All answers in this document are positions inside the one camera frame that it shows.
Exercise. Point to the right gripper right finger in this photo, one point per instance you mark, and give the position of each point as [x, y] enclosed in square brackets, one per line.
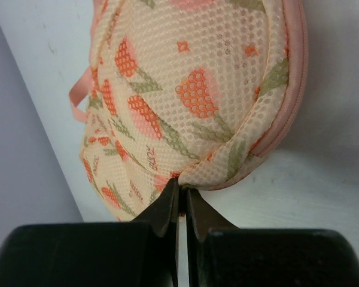
[221, 254]

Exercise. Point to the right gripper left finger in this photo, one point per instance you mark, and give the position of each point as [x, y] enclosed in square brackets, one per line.
[141, 252]

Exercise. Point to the floral mesh laundry bag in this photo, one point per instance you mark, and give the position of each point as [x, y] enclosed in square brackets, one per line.
[201, 91]

